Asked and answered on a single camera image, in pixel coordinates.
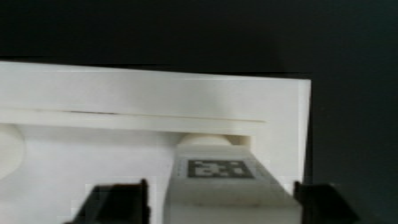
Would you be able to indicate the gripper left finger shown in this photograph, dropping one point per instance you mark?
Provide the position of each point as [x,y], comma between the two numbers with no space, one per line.
[116,205]

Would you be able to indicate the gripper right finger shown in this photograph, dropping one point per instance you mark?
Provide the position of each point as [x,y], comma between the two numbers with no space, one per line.
[326,208]

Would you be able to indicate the white table leg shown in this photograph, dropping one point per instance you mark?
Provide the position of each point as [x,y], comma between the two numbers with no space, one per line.
[225,191]

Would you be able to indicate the white square tabletop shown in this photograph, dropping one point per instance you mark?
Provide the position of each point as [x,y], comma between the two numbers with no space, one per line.
[93,122]

